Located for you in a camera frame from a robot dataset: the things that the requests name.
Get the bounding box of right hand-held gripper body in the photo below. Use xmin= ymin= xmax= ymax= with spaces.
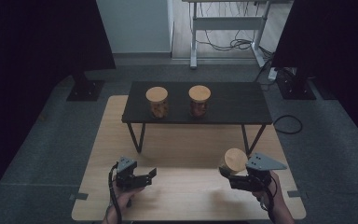
xmin=228 ymin=151 xmax=289 ymax=193

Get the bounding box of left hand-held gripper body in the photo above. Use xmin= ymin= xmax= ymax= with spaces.
xmin=115 ymin=156 xmax=154 ymax=190

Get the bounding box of glass jar with wooden lid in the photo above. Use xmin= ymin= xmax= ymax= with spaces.
xmin=145 ymin=86 xmax=170 ymax=119
xmin=219 ymin=147 xmax=250 ymax=175

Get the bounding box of black raised shelf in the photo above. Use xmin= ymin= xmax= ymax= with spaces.
xmin=120 ymin=81 xmax=274 ymax=155

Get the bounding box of wooden cylinder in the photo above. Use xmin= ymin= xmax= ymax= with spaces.
xmin=187 ymin=84 xmax=213 ymax=119

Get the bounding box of person's left hand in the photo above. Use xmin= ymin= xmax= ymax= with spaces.
xmin=110 ymin=175 xmax=145 ymax=217

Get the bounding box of person's right hand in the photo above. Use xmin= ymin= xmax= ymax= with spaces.
xmin=251 ymin=170 xmax=285 ymax=216

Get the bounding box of grey tape strip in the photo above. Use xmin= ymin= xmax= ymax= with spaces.
xmin=286 ymin=189 xmax=309 ymax=200
xmin=68 ymin=192 xmax=90 ymax=202

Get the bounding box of black stand base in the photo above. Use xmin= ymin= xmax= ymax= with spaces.
xmin=275 ymin=68 xmax=317 ymax=101
xmin=66 ymin=71 xmax=106 ymax=103

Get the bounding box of white power strip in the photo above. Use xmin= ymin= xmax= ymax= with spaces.
xmin=268 ymin=67 xmax=279 ymax=82

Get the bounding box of dark curtain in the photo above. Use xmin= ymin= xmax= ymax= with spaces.
xmin=0 ymin=0 xmax=117 ymax=209
xmin=271 ymin=0 xmax=358 ymax=153

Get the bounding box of left hand-held gripper cable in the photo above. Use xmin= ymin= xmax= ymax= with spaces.
xmin=107 ymin=162 xmax=124 ymax=224

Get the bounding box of hand-held gripper cable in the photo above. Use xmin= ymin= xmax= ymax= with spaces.
xmin=259 ymin=174 xmax=278 ymax=224
xmin=107 ymin=162 xmax=124 ymax=224

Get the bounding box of right hand-held gripper cable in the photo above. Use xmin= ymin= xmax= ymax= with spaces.
xmin=259 ymin=174 xmax=278 ymax=224

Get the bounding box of black looped floor cable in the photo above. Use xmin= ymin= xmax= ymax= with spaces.
xmin=272 ymin=114 xmax=304 ymax=135

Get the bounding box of bundle of black cables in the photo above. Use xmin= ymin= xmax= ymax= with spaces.
xmin=195 ymin=2 xmax=276 ymax=63

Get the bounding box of white desk frame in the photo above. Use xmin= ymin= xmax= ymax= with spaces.
xmin=181 ymin=0 xmax=276 ymax=70

